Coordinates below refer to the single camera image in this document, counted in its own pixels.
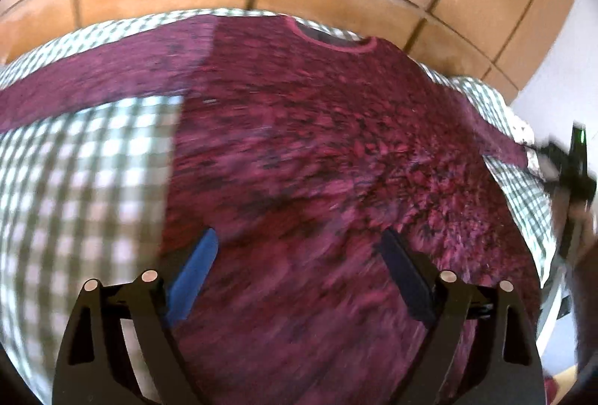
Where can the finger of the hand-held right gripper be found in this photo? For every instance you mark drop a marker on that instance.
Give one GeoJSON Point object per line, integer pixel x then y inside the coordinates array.
{"type": "Point", "coordinates": [542, 157]}

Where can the green checked bed sheet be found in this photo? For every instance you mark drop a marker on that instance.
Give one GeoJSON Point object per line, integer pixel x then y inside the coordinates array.
{"type": "Point", "coordinates": [70, 180]}

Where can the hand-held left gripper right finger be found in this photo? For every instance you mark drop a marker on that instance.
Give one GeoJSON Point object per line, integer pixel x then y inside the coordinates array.
{"type": "Point", "coordinates": [406, 279]}

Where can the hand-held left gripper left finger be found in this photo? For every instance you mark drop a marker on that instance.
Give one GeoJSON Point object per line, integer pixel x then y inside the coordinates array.
{"type": "Point", "coordinates": [196, 274]}

